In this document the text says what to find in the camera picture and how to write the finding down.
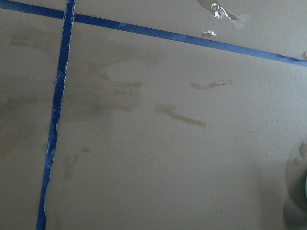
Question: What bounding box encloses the mint green bowl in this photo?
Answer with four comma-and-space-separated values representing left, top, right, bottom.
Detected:
305, 178, 307, 200

